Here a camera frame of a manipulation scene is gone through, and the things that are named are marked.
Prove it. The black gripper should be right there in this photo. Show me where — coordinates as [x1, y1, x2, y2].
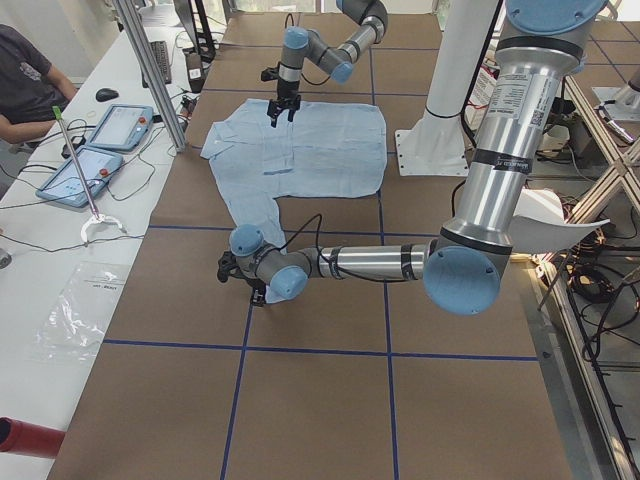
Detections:
[250, 282, 267, 306]
[267, 92, 301, 127]

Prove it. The light blue button shirt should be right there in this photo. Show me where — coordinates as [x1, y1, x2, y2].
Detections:
[200, 97, 388, 304]

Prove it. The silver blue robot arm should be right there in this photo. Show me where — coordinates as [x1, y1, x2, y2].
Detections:
[218, 1, 603, 315]
[261, 0, 388, 127]

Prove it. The black keyboard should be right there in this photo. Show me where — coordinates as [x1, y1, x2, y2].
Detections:
[149, 41, 172, 84]

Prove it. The blue teach pendant far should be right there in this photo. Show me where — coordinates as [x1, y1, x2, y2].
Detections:
[87, 104, 153, 153]

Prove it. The blue teach pendant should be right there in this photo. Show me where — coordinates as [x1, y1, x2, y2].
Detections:
[87, 104, 153, 153]
[36, 146, 123, 208]

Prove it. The reacher grabber stick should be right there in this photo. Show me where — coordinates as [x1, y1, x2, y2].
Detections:
[52, 106, 127, 246]

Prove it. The black computer mouse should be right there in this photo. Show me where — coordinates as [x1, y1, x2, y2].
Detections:
[95, 88, 119, 103]

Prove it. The clear plastic bag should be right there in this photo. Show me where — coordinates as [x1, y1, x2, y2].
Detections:
[31, 262, 131, 364]

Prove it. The blue teach pendant near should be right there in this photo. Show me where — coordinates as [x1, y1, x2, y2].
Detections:
[36, 146, 123, 208]

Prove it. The seated person dark shirt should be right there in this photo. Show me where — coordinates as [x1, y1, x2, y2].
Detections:
[1, 25, 77, 144]

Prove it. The red cylinder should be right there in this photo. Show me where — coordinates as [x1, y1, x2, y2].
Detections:
[1, 417, 65, 459]

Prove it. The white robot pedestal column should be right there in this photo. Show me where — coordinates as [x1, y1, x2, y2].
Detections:
[395, 0, 501, 176]

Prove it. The grey aluminium frame post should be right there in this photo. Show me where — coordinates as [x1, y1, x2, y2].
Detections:
[112, 0, 186, 153]

